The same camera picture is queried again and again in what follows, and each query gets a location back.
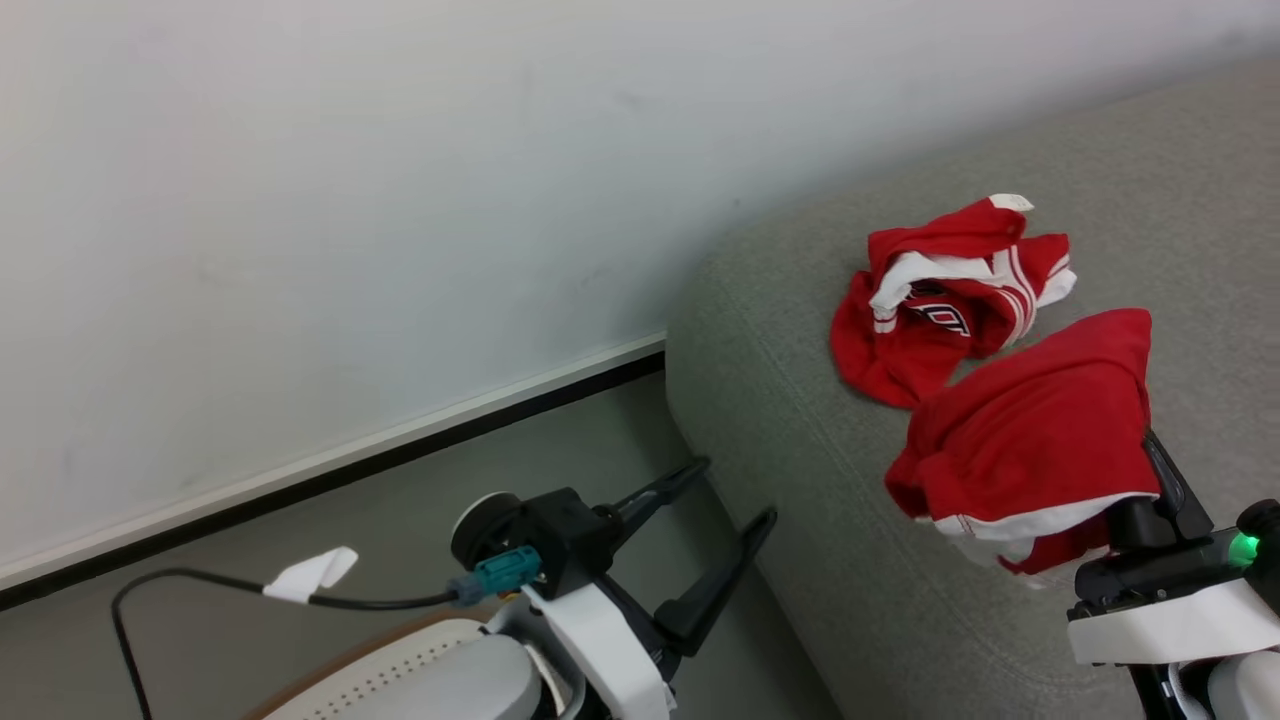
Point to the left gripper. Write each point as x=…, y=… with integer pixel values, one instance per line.
x=570, y=540

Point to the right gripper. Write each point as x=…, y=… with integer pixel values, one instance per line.
x=1170, y=610

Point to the red garment with white hem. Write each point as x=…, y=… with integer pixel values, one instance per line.
x=1040, y=430

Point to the red jersey with white stripes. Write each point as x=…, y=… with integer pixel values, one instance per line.
x=930, y=320

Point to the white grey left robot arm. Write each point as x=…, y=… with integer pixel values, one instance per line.
x=490, y=685

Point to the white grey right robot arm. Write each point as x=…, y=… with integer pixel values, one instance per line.
x=1220, y=690

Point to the grey fabric sofa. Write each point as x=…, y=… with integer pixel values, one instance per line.
x=900, y=560

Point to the white laundry basket brown rim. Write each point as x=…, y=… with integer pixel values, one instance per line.
x=390, y=665

